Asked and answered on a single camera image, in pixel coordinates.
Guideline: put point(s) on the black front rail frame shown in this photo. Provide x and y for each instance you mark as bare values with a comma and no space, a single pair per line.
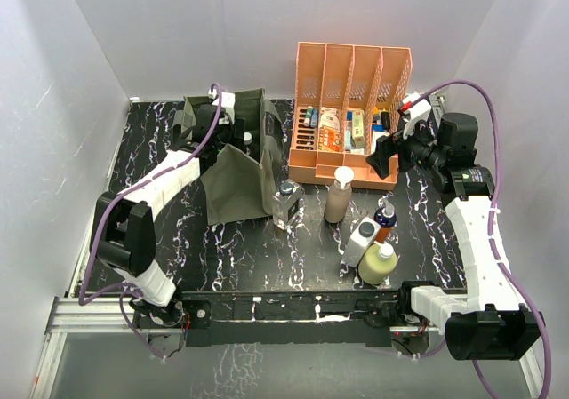
365,317

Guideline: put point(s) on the small blue tubes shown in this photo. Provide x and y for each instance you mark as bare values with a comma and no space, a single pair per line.
311,117

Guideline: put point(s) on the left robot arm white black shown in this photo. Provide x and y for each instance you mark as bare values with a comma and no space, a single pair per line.
123,231

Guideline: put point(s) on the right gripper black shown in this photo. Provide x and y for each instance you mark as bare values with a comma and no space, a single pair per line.
386,147

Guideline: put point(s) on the green white small box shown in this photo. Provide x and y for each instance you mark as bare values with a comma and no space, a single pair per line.
355,141

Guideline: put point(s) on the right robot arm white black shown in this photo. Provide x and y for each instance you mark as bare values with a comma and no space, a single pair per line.
494,321

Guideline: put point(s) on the orange plastic file organizer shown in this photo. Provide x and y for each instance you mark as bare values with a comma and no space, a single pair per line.
346,97

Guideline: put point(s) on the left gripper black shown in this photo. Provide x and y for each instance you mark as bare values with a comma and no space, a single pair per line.
238,125

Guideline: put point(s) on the red white snack packet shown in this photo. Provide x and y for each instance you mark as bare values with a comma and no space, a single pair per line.
329,130

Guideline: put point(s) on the dark blue orange pump bottle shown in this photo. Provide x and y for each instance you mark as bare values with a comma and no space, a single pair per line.
386,217

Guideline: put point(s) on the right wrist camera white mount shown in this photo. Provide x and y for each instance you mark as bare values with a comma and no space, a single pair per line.
413,110

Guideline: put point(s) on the pale yellow bottle white cap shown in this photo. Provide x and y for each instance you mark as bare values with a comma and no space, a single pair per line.
377,263

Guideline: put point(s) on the clear square bottle black label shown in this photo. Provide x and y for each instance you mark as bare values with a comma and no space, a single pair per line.
286,204

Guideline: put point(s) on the brown pump bottle white top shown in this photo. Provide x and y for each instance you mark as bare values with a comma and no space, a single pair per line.
339,195

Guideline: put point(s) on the small clear bottle white cap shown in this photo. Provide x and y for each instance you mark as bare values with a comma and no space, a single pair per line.
247,142

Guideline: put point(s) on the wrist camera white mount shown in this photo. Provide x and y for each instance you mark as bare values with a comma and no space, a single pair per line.
227,100
413,110

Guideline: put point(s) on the white bottle grey cap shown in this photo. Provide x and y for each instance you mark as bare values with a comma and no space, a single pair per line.
361,238

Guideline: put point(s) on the olive green canvas bag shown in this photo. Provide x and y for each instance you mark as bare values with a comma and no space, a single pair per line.
237,186

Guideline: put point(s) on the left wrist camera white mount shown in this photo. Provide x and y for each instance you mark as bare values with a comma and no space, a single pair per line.
227,100

